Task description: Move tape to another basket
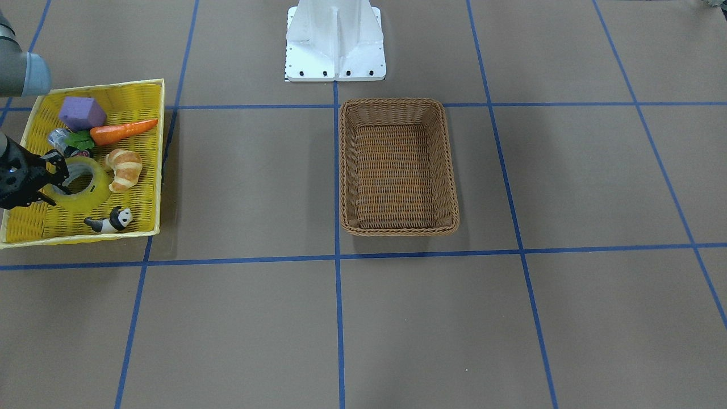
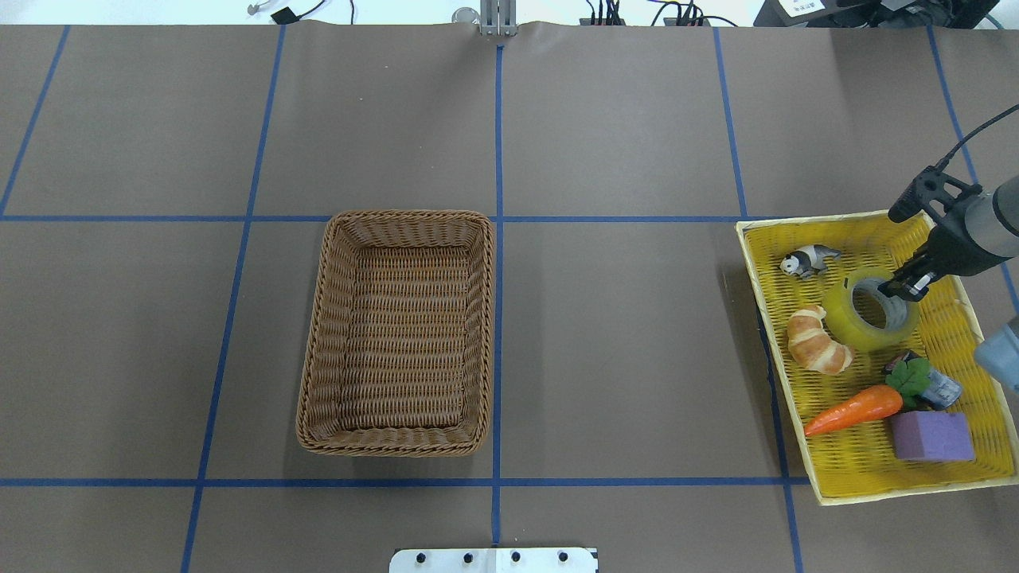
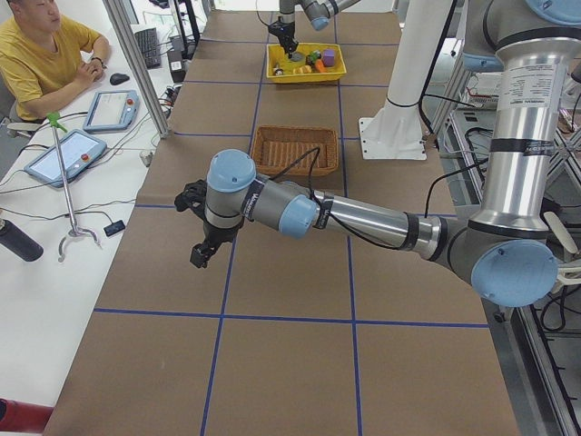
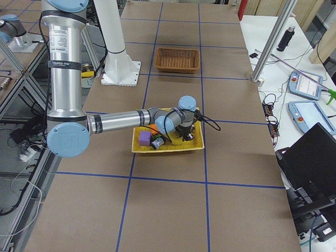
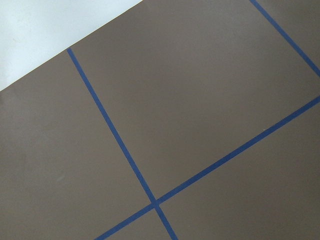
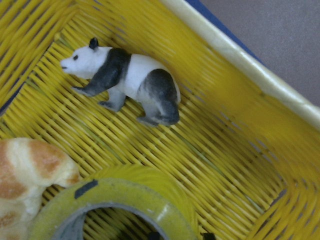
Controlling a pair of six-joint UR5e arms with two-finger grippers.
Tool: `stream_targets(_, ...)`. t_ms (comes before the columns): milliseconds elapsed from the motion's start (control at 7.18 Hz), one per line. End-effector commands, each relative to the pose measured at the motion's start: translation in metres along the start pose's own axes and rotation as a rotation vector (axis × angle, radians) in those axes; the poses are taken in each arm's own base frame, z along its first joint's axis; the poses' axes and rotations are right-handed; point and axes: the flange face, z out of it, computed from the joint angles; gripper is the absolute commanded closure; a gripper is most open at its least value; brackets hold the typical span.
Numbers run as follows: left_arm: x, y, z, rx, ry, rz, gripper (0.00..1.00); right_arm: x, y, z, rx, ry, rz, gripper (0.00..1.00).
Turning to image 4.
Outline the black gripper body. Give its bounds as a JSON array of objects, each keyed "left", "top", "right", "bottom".
[{"left": 176, "top": 125, "right": 194, "bottom": 141}]

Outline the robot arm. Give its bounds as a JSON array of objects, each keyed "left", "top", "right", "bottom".
[
  {"left": 1, "top": 14, "right": 41, "bottom": 53},
  {"left": 41, "top": 1, "right": 196, "bottom": 158}
]

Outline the yellow woven tray basket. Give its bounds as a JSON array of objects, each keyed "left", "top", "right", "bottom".
[{"left": 131, "top": 121, "right": 204, "bottom": 153}]

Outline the brown wicker basket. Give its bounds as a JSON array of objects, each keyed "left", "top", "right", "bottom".
[{"left": 154, "top": 48, "right": 201, "bottom": 74}]

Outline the orange toy carrot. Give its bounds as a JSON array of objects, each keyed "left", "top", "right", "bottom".
[{"left": 149, "top": 124, "right": 158, "bottom": 131}]

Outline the purple foam block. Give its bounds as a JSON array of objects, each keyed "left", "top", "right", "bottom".
[{"left": 138, "top": 131, "right": 152, "bottom": 146}]

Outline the black power strip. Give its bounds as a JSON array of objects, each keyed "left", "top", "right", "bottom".
[{"left": 262, "top": 103, "right": 280, "bottom": 138}]

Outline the round metal puck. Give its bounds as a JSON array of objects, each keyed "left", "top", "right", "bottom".
[{"left": 257, "top": 78, "right": 265, "bottom": 87}]

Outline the small black device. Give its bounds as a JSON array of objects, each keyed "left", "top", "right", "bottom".
[{"left": 249, "top": 53, "right": 258, "bottom": 58}]

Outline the teach pendant near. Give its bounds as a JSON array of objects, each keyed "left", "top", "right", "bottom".
[{"left": 288, "top": 101, "right": 335, "bottom": 135}]

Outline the teach pendant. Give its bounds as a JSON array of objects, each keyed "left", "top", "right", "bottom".
[
  {"left": 288, "top": 71, "right": 322, "bottom": 101},
  {"left": 288, "top": 101, "right": 335, "bottom": 135}
]

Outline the teach pendant far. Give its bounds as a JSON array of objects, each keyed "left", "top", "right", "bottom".
[{"left": 288, "top": 71, "right": 322, "bottom": 101}]

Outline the black laptop computer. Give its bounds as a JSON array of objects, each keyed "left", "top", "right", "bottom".
[{"left": 276, "top": 123, "right": 335, "bottom": 222}]

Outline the black thermos bottle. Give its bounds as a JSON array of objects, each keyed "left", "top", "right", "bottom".
[{"left": 276, "top": 25, "right": 295, "bottom": 51}]

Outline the red cylinder roll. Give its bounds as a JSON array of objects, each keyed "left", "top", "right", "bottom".
[{"left": 238, "top": 0, "right": 248, "bottom": 21}]

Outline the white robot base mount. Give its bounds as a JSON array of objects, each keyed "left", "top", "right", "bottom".
[{"left": 94, "top": 1, "right": 141, "bottom": 87}]

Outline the aluminium frame post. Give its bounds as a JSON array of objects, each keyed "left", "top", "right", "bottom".
[{"left": 251, "top": 0, "right": 297, "bottom": 82}]

